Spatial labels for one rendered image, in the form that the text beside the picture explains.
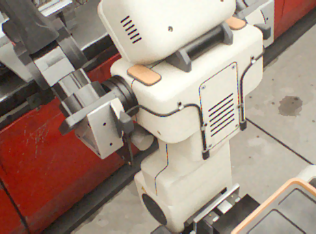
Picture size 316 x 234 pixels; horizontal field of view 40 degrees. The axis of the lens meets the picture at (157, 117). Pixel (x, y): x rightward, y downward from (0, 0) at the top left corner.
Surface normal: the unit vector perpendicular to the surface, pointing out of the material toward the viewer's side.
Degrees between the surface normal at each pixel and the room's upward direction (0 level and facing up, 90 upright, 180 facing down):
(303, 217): 0
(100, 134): 82
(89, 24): 0
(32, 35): 82
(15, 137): 90
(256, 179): 0
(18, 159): 90
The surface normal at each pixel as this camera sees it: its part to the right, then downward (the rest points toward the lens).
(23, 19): 0.42, 0.55
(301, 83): -0.07, -0.68
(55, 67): 0.05, -0.03
